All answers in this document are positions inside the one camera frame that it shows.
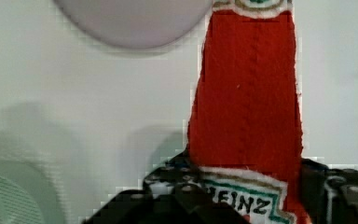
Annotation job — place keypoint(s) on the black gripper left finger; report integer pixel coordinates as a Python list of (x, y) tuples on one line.
[(172, 194)]

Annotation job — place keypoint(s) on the grey round plate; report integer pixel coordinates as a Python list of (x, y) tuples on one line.
[(135, 24)]

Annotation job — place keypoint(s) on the green oval strainer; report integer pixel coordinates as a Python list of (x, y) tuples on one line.
[(19, 206)]

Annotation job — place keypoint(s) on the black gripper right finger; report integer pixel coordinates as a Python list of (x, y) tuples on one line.
[(329, 195)]

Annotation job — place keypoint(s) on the red plush ketchup bottle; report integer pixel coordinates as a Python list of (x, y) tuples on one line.
[(244, 132)]

